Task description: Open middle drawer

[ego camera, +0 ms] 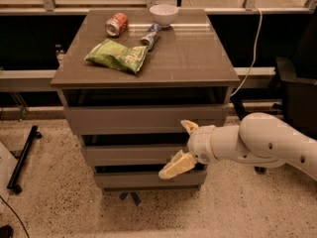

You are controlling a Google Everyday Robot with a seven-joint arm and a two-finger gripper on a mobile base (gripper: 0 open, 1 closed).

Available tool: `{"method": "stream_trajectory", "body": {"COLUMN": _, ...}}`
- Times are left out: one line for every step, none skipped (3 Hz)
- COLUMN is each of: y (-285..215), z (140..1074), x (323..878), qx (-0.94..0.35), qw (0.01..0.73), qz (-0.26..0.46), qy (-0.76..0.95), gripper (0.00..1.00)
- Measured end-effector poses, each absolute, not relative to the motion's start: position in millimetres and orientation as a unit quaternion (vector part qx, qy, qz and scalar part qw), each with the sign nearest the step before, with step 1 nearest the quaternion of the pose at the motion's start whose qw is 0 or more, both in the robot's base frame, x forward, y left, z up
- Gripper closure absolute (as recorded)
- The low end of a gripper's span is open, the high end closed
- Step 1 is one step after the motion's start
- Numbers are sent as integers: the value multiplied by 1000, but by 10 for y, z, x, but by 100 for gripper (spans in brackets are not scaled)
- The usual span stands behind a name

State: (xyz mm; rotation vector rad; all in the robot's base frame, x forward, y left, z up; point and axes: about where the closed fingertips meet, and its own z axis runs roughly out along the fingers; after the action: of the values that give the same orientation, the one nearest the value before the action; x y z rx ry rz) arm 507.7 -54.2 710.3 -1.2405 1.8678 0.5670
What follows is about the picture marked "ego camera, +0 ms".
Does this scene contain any grey bottom drawer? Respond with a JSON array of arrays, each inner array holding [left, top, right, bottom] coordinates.
[[94, 171, 207, 189]]

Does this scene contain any grey drawer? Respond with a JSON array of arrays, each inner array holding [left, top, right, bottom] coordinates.
[[94, 171, 207, 189], [81, 144, 188, 167], [63, 105, 228, 135]]

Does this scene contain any orange soda can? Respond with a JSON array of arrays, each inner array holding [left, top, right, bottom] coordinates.
[[105, 13, 128, 37]]

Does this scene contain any green chip bag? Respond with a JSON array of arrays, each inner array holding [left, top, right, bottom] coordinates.
[[85, 39, 149, 74]]

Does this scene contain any white bowl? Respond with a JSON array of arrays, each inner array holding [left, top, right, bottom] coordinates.
[[150, 4, 178, 28]]

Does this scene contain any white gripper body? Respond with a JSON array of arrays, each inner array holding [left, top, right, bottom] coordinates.
[[187, 125, 216, 165]]

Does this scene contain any white panel at left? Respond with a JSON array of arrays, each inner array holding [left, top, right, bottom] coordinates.
[[0, 142, 17, 214]]

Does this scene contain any blue tape cross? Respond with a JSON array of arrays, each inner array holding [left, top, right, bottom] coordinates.
[[119, 191, 142, 207]]

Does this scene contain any black office chair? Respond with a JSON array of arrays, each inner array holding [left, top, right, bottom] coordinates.
[[254, 13, 317, 175]]

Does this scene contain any black wheeled stand leg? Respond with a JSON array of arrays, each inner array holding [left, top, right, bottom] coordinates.
[[7, 125, 42, 194]]

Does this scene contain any grey drawer cabinet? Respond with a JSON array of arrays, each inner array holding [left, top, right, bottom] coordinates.
[[52, 9, 239, 177]]

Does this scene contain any black floor cable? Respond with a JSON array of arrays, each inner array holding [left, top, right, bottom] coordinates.
[[0, 195, 31, 238]]

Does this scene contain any white cable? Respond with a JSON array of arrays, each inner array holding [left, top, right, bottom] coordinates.
[[230, 7, 263, 97]]

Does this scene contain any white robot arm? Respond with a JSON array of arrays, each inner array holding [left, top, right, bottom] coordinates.
[[158, 113, 317, 179]]

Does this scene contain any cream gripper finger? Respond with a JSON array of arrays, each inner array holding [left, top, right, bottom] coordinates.
[[158, 150, 197, 179], [180, 120, 199, 135]]

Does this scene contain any grey top drawer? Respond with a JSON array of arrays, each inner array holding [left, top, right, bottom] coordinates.
[[63, 105, 228, 135]]

